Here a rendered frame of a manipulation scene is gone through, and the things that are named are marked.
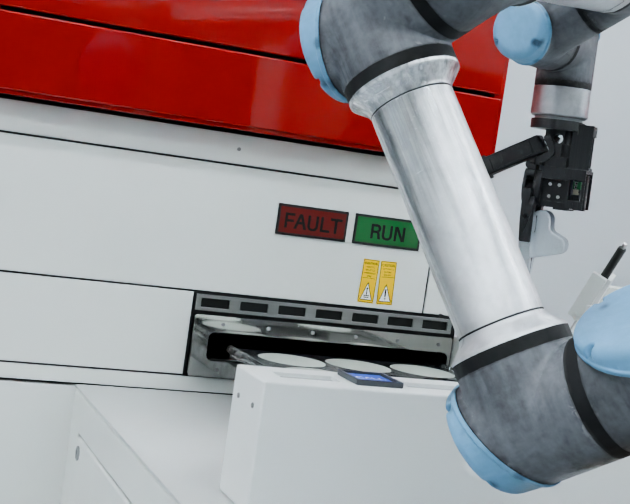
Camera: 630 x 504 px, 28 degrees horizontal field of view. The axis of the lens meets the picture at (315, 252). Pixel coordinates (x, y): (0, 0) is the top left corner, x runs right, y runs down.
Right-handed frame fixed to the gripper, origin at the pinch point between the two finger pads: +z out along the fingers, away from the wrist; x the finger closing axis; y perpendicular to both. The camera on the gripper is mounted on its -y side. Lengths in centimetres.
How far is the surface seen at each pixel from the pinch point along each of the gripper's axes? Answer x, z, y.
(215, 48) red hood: -2, -25, -48
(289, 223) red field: 12.6, -0.7, -38.8
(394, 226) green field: 24.4, -1.9, -25.4
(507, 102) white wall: 204, -35, -46
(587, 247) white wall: 227, 6, -20
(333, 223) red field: 17.4, -1.4, -33.3
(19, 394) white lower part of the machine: -12, 28, -68
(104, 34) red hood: -12, -25, -60
